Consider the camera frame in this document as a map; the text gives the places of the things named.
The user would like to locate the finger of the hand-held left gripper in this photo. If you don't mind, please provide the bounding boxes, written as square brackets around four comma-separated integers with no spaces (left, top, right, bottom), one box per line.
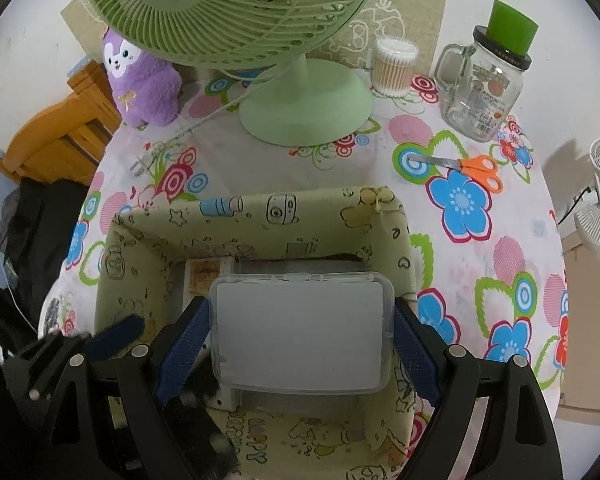
[177,394,238,480]
[87,315,146,361]

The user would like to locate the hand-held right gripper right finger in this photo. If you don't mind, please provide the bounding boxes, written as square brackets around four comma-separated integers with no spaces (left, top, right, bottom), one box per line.
[392,299,566,480]

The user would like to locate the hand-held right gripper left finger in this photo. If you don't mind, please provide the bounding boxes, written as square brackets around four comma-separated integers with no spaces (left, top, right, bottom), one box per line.
[50,296,212,480]

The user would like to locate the yellow-green printed storage box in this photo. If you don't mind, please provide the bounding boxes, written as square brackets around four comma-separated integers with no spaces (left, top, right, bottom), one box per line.
[92,186,423,480]

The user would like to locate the floral tablecloth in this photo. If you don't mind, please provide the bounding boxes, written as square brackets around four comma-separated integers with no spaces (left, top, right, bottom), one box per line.
[37,67,571,480]

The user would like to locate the black clothes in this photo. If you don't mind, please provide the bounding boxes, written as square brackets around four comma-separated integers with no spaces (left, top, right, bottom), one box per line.
[2,175,91,311]

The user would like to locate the beige cabinet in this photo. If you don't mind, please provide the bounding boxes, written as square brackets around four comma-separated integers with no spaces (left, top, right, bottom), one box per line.
[555,240,600,426]

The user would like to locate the wooden chair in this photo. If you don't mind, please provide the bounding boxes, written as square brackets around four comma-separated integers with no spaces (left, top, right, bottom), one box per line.
[0,60,123,186]

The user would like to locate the purple plush toy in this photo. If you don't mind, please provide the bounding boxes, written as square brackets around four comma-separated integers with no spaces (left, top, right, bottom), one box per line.
[102,27,183,127]

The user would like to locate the glass jar with green lid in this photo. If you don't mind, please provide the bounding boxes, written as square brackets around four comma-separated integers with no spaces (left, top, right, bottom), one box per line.
[432,0,540,143]

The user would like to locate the green desk fan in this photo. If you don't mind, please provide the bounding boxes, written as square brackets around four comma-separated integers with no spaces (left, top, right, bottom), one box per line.
[80,0,383,148]

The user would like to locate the cotton swab container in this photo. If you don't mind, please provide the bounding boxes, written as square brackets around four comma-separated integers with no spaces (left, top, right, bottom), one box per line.
[370,36,421,97]

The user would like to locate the white fan power cable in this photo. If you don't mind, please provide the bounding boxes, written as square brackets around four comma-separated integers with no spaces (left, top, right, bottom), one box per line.
[130,62,301,178]

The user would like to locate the orange handled scissors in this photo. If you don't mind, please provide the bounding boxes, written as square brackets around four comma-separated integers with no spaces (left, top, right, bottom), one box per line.
[407,154,505,193]

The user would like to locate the black power cable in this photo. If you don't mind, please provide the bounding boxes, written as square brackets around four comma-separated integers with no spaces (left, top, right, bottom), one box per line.
[557,185,593,226]

